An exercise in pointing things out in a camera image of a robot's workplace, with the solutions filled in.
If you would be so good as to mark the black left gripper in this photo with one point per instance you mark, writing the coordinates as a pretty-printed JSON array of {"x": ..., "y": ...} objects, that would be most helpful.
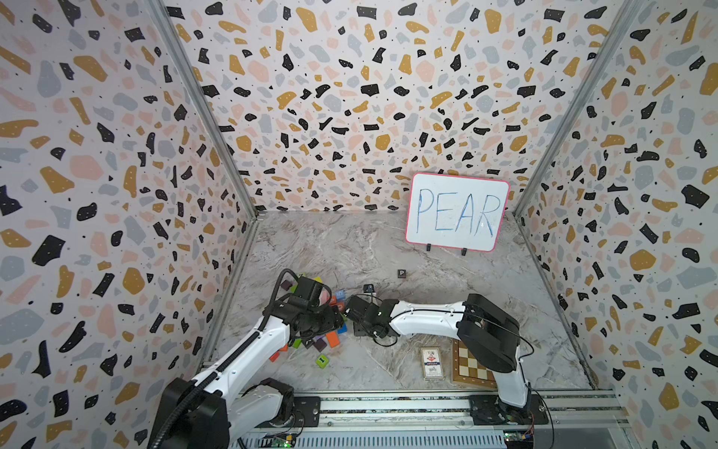
[{"x": 333, "y": 320}]

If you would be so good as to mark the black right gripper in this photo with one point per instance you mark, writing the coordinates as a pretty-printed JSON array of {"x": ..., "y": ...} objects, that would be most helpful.
[{"x": 356, "y": 332}]

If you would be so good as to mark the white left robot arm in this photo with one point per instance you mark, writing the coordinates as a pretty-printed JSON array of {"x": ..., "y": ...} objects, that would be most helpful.
[{"x": 219, "y": 405}]

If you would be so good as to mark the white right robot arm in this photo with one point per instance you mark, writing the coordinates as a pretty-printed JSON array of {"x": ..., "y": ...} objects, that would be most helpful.
[{"x": 491, "y": 335}]

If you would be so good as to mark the green I letter block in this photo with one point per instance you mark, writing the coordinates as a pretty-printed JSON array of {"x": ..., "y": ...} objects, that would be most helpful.
[{"x": 322, "y": 361}]

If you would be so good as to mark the long orange block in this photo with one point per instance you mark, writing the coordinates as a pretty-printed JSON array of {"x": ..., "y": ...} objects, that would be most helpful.
[{"x": 332, "y": 339}]

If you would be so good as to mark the playing card box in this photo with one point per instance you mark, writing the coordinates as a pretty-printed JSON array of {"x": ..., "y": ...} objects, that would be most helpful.
[{"x": 432, "y": 363}]

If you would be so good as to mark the wooden chessboard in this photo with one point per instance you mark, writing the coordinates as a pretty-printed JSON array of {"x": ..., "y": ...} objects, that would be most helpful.
[{"x": 466, "y": 370}]

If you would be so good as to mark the pink framed whiteboard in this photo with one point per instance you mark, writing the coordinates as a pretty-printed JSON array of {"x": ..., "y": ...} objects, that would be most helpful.
[{"x": 456, "y": 212}]

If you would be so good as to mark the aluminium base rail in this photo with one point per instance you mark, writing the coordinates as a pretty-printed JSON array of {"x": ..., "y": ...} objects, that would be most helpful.
[{"x": 449, "y": 419}]

